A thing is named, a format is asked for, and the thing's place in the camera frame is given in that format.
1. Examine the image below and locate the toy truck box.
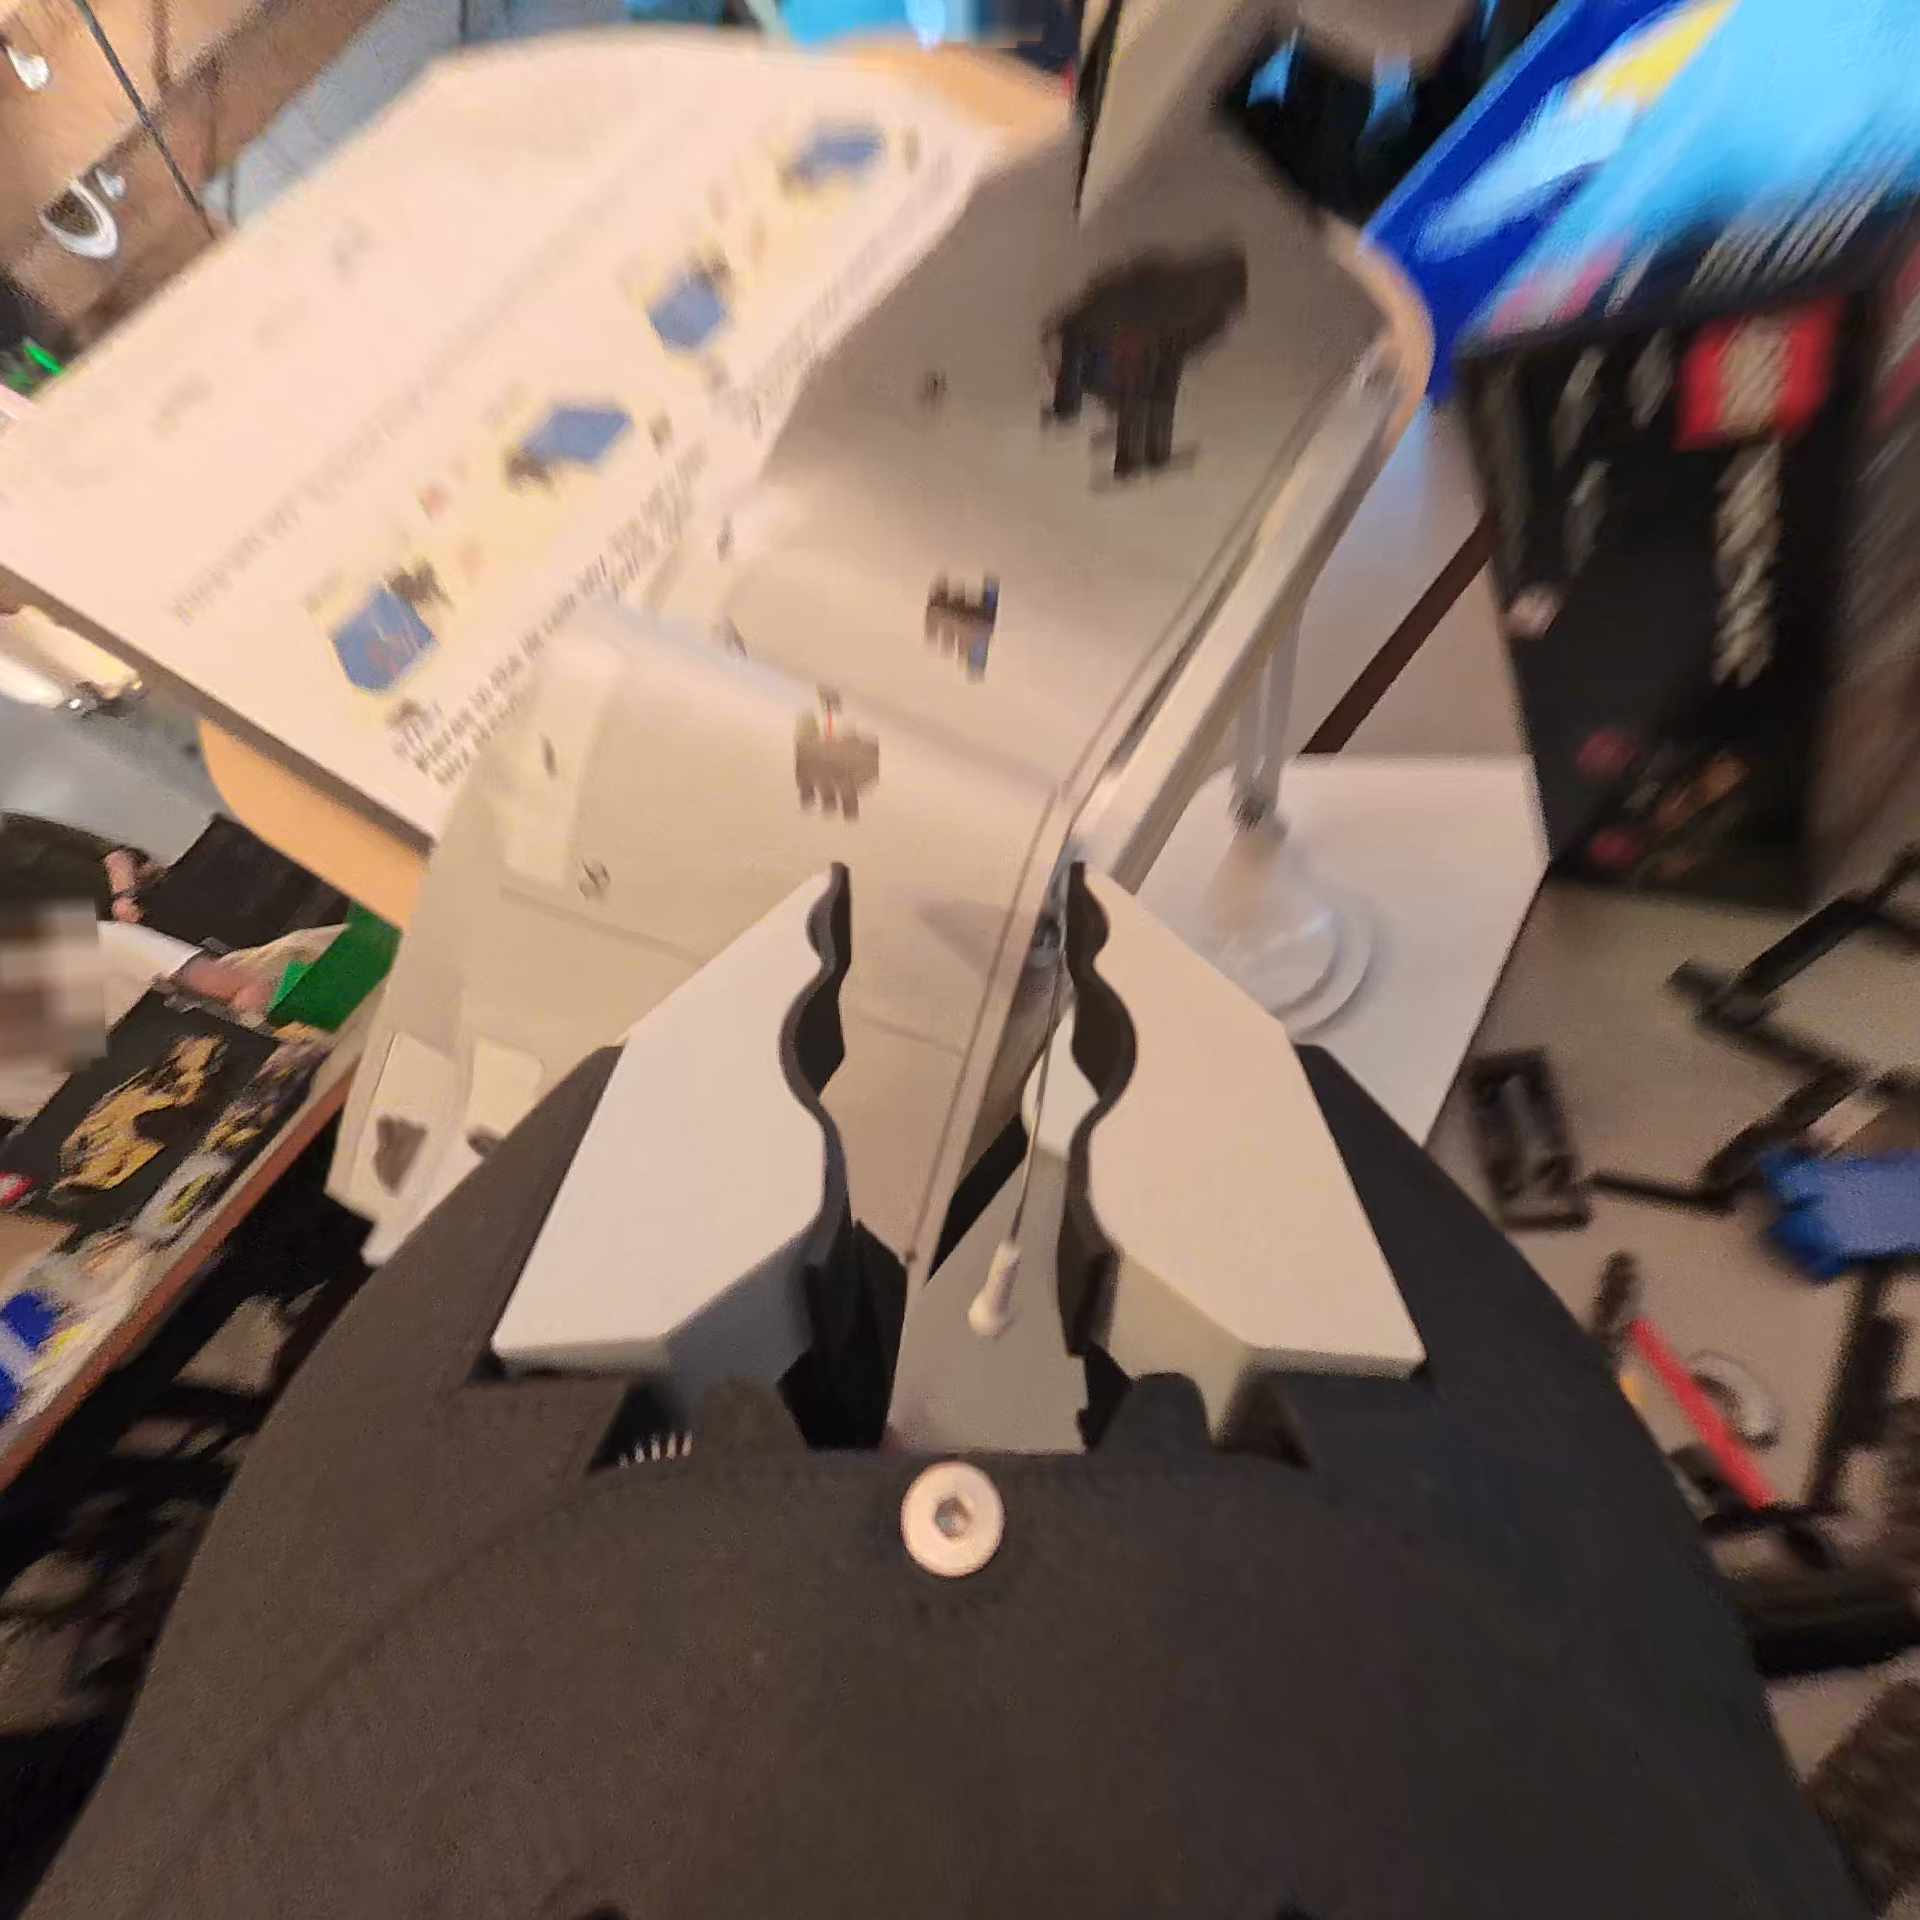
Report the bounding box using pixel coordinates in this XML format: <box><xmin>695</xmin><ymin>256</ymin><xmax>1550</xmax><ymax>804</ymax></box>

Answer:
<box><xmin>1359</xmin><ymin>0</ymin><xmax>1920</xmax><ymax>905</ymax></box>

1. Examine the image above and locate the black curved panel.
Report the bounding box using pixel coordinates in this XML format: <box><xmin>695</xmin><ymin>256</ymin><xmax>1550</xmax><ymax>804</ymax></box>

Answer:
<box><xmin>1727</xmin><ymin>1559</ymin><xmax>1920</xmax><ymax>1685</ymax></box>

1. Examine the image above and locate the dark printed box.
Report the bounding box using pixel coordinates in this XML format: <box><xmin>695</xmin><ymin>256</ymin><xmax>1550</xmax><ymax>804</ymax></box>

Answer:
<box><xmin>0</xmin><ymin>989</ymin><xmax>336</xmax><ymax>1263</ymax></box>

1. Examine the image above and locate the red axle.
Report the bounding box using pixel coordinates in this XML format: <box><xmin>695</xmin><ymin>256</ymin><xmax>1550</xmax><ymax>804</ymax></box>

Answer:
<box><xmin>1627</xmin><ymin>1316</ymin><xmax>1780</xmax><ymax>1510</ymax></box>

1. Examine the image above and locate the instruction booklet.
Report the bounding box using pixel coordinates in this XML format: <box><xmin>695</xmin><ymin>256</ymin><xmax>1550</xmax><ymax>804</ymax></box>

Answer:
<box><xmin>0</xmin><ymin>30</ymin><xmax>1439</xmax><ymax>1277</ymax></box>

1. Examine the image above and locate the blue hinged fender panel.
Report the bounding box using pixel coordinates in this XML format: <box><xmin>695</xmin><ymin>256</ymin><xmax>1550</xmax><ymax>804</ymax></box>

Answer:
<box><xmin>1762</xmin><ymin>1147</ymin><xmax>1920</xmax><ymax>1280</ymax></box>

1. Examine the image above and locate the white rounded board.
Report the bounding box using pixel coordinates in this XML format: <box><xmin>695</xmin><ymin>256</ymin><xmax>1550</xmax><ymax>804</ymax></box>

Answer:
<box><xmin>1152</xmin><ymin>755</ymin><xmax>1550</xmax><ymax>1145</ymax></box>

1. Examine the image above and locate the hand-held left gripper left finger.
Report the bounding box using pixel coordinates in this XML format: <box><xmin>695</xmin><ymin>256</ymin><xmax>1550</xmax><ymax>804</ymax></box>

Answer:
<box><xmin>490</xmin><ymin>864</ymin><xmax>911</xmax><ymax>1445</ymax></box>

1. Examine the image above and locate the grey desk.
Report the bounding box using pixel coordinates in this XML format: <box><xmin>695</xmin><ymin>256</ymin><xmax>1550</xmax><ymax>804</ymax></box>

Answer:
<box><xmin>1424</xmin><ymin>871</ymin><xmax>1920</xmax><ymax>1816</ymax></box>

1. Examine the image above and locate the grey table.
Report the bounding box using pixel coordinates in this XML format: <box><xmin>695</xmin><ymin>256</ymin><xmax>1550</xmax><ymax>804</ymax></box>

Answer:
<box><xmin>1296</xmin><ymin>405</ymin><xmax>1510</xmax><ymax>761</ymax></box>

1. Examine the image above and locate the green sheet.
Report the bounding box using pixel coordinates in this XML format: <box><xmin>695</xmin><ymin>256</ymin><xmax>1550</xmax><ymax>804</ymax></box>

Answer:
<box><xmin>271</xmin><ymin>907</ymin><xmax>406</xmax><ymax>1036</ymax></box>

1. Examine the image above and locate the black rectangular frame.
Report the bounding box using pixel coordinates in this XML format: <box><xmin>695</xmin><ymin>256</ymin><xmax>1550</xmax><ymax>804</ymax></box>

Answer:
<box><xmin>1463</xmin><ymin>1048</ymin><xmax>1593</xmax><ymax>1232</ymax></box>

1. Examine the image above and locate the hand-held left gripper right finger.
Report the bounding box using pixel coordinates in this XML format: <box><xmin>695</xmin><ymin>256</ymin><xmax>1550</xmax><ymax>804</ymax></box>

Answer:
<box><xmin>1054</xmin><ymin>865</ymin><xmax>1427</xmax><ymax>1404</ymax></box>

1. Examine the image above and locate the heap of black beams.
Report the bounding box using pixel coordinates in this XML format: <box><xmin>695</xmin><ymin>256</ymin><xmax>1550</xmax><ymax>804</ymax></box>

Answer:
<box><xmin>1665</xmin><ymin>854</ymin><xmax>1920</xmax><ymax>1201</ymax></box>

